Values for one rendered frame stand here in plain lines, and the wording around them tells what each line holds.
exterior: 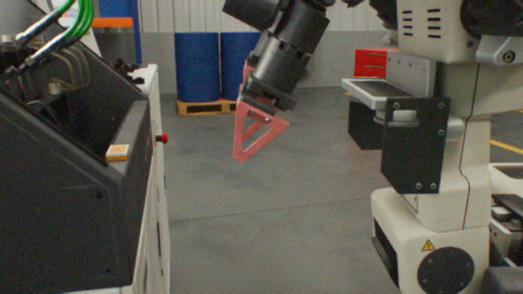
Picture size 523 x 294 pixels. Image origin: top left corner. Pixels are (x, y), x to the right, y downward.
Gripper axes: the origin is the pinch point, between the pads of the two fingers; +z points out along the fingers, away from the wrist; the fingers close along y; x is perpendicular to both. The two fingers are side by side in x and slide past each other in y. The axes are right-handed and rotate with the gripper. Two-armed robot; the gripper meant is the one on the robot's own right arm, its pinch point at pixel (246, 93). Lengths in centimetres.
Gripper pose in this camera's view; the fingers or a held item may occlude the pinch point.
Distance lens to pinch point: 100.5
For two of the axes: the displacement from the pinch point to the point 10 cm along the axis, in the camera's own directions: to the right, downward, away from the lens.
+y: 0.2, 2.9, -9.6
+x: 8.9, 4.3, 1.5
